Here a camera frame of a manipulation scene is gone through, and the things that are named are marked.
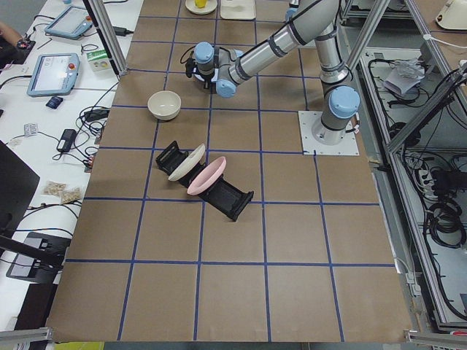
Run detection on teach pendant near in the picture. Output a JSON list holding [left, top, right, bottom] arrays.
[[27, 53, 80, 97]]

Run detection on black power adapter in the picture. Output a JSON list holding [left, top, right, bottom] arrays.
[[56, 128, 77, 153]]

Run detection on aluminium frame post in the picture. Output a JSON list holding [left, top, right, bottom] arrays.
[[82, 0, 128, 77]]

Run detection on green white box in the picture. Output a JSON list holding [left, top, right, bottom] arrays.
[[86, 50, 112, 72]]

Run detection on black dish rack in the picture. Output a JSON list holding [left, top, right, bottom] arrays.
[[155, 141, 254, 221]]

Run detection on teach pendant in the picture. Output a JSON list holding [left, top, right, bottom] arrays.
[[27, 53, 80, 97], [45, 6, 93, 39]]

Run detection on beige bowl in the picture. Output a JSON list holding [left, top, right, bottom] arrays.
[[147, 90, 181, 121]]

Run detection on round white plate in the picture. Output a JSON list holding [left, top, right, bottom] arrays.
[[185, 0, 217, 15]]

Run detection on white papers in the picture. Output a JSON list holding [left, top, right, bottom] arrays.
[[383, 59, 425, 96]]

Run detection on cream plate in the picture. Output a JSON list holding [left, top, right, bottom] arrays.
[[169, 144, 206, 182]]

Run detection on black monitor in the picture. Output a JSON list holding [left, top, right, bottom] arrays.
[[0, 142, 40, 238]]

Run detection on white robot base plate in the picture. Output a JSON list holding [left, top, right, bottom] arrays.
[[298, 111, 360, 156]]

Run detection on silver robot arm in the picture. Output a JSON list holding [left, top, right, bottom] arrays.
[[185, 1, 360, 146]]

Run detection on pink plate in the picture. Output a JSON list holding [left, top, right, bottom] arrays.
[[187, 156, 227, 195]]

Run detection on blue plate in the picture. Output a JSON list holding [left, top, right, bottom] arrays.
[[194, 69, 219, 82]]

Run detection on rectangular cream tray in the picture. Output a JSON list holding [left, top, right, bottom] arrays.
[[220, 0, 256, 20]]

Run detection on yellow fruit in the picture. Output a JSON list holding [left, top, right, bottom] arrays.
[[195, 0, 207, 9]]

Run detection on teach pendant far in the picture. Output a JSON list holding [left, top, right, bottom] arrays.
[[45, 6, 93, 39]]

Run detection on small dark blue box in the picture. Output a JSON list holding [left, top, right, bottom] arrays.
[[46, 96, 63, 109]]

